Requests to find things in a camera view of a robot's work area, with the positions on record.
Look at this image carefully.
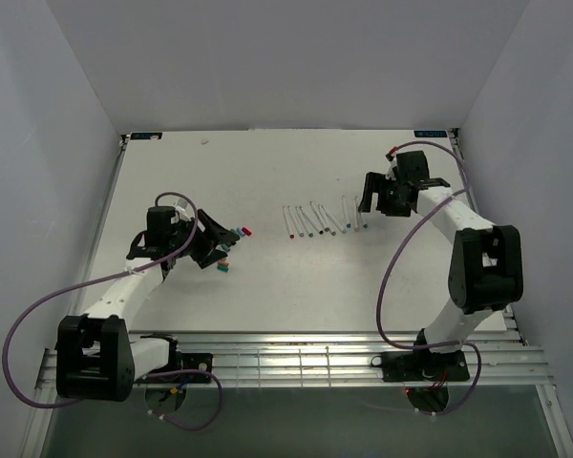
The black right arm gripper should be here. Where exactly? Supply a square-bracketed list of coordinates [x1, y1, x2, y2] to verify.
[357, 172, 411, 218]

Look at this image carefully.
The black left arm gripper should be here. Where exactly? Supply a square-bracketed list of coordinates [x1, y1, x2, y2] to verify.
[168, 209, 239, 269]

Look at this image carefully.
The light blue cap marker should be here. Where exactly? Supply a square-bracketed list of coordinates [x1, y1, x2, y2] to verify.
[341, 196, 352, 229]

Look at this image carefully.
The light green cap marker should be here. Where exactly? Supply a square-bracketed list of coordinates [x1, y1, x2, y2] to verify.
[322, 205, 347, 234]

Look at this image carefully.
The black cap marker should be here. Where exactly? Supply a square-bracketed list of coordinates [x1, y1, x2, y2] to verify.
[309, 201, 325, 235]

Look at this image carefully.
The red cap marker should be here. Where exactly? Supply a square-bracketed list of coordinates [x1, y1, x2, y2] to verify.
[282, 206, 295, 239]

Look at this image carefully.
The teal cap marker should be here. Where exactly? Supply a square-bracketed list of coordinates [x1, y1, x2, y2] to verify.
[358, 212, 369, 229]

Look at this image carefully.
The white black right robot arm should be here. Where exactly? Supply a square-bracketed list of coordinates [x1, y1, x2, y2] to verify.
[202, 141, 523, 380]

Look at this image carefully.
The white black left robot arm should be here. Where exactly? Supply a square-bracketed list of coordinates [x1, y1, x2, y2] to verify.
[56, 205, 240, 402]

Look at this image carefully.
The right corner label sticker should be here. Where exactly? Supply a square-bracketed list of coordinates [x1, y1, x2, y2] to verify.
[414, 130, 448, 138]

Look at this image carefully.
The corner label sticker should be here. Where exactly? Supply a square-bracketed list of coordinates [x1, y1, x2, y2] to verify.
[414, 130, 448, 138]
[129, 132, 163, 141]

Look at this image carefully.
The left corner label sticker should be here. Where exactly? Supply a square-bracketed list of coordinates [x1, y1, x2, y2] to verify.
[129, 132, 163, 141]

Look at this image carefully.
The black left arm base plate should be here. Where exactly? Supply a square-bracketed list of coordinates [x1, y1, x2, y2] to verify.
[138, 351, 213, 385]

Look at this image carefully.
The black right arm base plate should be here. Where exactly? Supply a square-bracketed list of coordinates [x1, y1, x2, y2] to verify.
[371, 350, 470, 382]

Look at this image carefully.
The aluminium table frame rail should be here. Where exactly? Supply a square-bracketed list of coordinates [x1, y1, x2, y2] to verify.
[35, 328, 555, 390]

